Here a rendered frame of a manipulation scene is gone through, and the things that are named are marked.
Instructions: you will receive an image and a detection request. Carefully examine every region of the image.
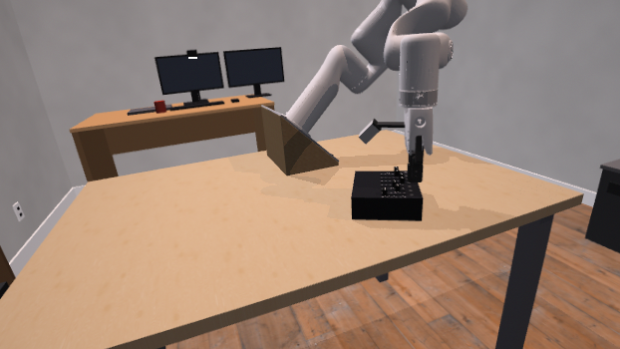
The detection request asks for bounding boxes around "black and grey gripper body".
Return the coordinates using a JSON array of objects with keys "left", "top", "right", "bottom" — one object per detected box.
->
[{"left": 399, "top": 103, "right": 437, "bottom": 156}]

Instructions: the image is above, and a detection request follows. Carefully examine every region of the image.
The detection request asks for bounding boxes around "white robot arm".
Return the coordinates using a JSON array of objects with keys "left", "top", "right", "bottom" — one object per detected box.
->
[{"left": 285, "top": 0, "right": 467, "bottom": 138}]

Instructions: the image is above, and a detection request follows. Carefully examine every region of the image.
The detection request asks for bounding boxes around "black lighting desk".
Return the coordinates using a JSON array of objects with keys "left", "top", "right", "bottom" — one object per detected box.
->
[{"left": 351, "top": 167, "right": 423, "bottom": 221}]

